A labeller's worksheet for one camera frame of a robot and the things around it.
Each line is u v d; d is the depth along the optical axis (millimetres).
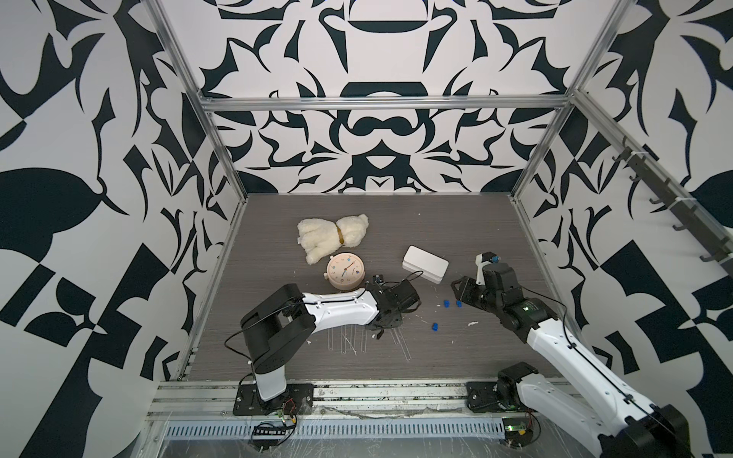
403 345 829
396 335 848
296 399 746
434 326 868
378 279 810
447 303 910
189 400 760
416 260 963
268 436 722
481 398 741
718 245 522
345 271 948
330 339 831
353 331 850
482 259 756
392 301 668
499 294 605
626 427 398
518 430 712
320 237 944
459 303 708
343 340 832
